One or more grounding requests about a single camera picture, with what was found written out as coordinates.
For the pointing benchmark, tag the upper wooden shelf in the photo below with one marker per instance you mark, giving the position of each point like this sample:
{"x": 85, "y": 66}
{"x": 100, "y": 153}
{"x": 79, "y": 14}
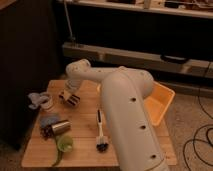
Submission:
{"x": 146, "y": 7}

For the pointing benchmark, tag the striped eraser block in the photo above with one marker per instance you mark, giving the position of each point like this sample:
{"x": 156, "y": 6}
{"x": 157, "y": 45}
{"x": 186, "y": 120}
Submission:
{"x": 71, "y": 99}

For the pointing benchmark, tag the green plastic cup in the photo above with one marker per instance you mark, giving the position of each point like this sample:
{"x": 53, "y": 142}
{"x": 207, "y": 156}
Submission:
{"x": 65, "y": 143}

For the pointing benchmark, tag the grey cloth in cup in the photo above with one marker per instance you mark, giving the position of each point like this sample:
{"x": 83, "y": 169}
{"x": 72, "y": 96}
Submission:
{"x": 37, "y": 99}

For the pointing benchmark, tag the grey metal rail beam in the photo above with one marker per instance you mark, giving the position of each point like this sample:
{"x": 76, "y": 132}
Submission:
{"x": 137, "y": 59}

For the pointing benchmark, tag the yellow plastic bin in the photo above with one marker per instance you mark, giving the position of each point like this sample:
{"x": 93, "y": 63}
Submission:
{"x": 160, "y": 101}

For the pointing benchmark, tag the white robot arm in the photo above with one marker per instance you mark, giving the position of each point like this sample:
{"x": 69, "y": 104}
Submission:
{"x": 137, "y": 147}

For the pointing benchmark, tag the metal cup with dark contents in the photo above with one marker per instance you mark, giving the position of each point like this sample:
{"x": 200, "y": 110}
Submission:
{"x": 55, "y": 129}

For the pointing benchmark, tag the black white dish brush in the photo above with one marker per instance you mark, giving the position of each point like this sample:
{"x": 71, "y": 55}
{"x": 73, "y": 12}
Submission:
{"x": 101, "y": 139}

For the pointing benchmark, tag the vertical metal pole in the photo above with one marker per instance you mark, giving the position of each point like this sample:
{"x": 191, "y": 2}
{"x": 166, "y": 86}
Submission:
{"x": 72, "y": 37}

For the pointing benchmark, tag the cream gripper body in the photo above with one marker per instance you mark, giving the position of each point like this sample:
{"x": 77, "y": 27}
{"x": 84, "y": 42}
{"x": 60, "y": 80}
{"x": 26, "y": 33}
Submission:
{"x": 71, "y": 86}

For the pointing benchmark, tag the black handle on rail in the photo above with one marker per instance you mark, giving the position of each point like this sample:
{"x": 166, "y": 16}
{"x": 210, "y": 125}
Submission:
{"x": 177, "y": 60}

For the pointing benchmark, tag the white cup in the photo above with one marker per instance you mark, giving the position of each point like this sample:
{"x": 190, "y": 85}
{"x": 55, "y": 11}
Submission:
{"x": 47, "y": 104}

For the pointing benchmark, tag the green pea pod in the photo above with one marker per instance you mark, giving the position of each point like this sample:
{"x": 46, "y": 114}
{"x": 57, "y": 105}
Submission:
{"x": 59, "y": 152}

